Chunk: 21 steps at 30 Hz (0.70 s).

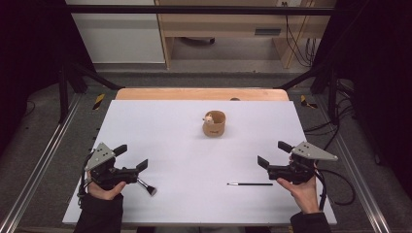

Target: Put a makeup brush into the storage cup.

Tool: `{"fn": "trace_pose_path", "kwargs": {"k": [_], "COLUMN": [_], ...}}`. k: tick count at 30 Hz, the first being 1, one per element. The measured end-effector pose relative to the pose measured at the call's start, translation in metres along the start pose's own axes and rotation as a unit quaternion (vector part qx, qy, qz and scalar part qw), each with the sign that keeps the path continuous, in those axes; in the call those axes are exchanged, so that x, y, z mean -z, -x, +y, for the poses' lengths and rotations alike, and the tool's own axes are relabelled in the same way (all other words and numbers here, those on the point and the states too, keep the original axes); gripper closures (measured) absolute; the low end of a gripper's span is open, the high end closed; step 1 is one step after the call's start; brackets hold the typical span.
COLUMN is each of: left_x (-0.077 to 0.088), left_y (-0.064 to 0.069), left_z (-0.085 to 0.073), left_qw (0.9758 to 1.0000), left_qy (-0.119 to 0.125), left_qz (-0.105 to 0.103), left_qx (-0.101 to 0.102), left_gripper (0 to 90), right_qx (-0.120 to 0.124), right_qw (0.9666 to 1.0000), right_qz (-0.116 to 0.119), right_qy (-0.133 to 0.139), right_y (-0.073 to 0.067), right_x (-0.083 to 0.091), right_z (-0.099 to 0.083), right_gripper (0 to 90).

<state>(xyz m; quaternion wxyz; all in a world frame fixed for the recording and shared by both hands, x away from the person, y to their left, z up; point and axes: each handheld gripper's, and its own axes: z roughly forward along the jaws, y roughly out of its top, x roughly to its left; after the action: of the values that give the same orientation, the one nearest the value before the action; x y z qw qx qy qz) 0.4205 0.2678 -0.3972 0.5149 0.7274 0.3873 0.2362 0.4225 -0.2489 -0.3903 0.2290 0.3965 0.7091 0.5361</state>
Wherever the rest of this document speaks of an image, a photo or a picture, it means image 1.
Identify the thin black makeup brush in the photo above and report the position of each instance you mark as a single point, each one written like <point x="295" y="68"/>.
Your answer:
<point x="252" y="184"/>

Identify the aluminium rail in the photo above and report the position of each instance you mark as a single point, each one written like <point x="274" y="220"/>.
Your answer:
<point x="42" y="161"/>
<point x="356" y="168"/>

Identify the round wooden cup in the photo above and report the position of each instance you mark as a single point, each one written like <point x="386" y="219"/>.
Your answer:
<point x="215" y="127"/>

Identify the person's right hand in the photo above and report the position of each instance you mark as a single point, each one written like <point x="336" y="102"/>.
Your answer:
<point x="304" y="195"/>

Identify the fan makeup brush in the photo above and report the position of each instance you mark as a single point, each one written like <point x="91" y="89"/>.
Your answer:
<point x="149" y="189"/>

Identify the black curtain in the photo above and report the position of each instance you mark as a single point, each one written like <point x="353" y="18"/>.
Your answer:
<point x="382" y="64"/>
<point x="29" y="48"/>

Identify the person's left hand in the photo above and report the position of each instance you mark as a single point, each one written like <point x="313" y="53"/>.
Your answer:
<point x="105" y="194"/>

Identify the black horizontal frame bar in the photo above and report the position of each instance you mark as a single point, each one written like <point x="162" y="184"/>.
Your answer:
<point x="194" y="10"/>

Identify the wooden desk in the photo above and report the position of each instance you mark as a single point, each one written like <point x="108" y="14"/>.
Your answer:
<point x="223" y="24"/>

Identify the black yellow striped tape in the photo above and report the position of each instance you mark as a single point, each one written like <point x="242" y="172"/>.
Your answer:
<point x="98" y="101"/>
<point x="304" y="101"/>

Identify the black metal stand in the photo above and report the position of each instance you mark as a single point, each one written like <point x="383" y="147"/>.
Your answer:
<point x="332" y="97"/>
<point x="63" y="93"/>

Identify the small beige figurine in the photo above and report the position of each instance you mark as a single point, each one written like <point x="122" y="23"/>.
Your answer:
<point x="209" y="118"/>

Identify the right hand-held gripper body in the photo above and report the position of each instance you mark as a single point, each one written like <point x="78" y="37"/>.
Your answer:
<point x="299" y="171"/>

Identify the white cabinet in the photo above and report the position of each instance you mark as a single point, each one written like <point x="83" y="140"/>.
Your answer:
<point x="120" y="35"/>

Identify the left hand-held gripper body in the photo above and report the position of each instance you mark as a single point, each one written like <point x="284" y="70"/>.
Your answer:
<point x="103" y="155"/>

